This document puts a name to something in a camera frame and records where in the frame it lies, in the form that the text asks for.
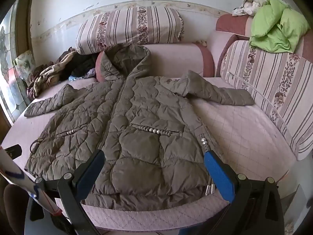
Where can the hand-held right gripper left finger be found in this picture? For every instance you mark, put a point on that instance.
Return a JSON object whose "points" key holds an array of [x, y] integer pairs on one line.
{"points": [[89, 175]]}

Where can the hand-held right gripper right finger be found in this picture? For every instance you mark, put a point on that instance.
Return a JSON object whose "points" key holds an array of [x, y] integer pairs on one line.
{"points": [[218, 176]]}

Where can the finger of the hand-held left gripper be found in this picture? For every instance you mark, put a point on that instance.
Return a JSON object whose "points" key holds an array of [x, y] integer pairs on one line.
{"points": [[13, 151]]}

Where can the olive quilted hooded jacket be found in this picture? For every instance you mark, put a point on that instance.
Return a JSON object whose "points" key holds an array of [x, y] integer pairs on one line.
{"points": [[137, 117]]}

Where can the dark clothes pile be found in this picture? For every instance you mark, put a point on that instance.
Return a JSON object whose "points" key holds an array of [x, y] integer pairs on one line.
{"points": [[84, 64]]}

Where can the floral pillow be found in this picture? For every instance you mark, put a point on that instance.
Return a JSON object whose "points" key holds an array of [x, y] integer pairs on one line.
{"points": [[24, 64]]}

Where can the brown floral crumpled cloth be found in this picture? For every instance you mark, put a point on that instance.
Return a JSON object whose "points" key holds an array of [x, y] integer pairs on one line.
{"points": [[52, 72]]}

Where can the clear plastic bag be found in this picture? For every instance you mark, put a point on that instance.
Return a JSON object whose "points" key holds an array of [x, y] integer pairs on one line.
{"points": [[80, 76]]}

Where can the pink bolster with maroon ends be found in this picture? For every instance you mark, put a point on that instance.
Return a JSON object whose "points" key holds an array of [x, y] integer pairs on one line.
{"points": [[176, 58]]}

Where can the green blanket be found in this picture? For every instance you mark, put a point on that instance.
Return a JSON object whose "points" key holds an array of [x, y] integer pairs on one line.
{"points": [[278, 27]]}

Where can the white crumpled cloth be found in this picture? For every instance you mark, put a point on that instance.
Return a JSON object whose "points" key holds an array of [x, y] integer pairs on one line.
{"points": [[249, 3]]}

